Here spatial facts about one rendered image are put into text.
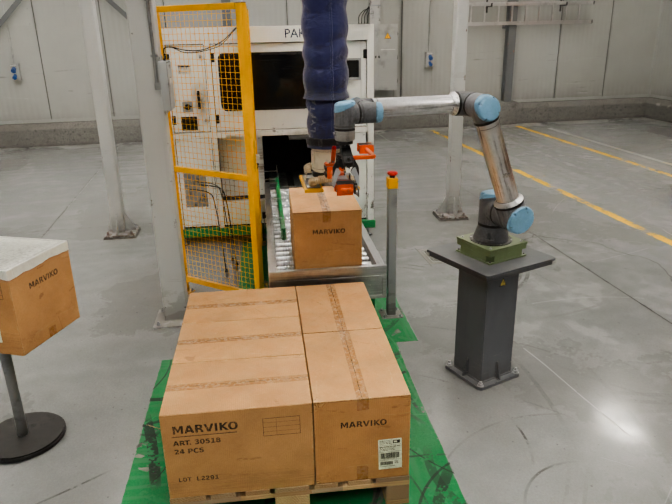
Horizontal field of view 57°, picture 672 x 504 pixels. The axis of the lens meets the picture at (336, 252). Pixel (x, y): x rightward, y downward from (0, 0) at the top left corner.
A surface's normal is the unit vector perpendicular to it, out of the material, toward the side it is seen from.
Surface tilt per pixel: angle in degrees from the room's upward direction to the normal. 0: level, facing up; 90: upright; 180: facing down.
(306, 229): 90
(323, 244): 90
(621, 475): 0
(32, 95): 90
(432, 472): 0
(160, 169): 90
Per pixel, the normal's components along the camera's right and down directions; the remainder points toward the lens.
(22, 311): 0.97, 0.06
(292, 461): 0.12, 0.33
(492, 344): 0.50, 0.28
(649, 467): -0.02, -0.94
